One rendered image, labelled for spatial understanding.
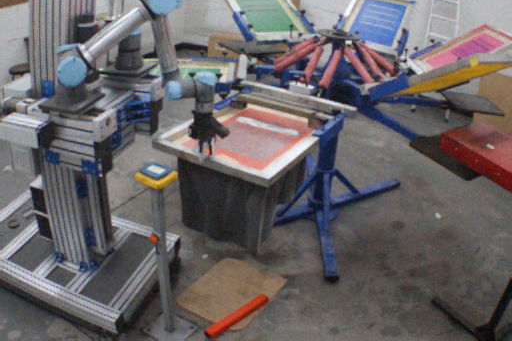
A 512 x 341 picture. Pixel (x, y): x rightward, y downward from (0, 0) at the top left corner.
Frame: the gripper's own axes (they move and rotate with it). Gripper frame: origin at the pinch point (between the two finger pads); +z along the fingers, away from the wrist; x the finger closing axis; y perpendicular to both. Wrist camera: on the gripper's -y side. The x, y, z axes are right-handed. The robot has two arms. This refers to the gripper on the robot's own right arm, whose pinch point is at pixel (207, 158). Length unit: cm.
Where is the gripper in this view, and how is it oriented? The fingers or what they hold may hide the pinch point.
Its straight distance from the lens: 203.9
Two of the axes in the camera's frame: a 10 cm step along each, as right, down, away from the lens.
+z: -0.6, 9.1, 4.2
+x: -5.0, 3.4, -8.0
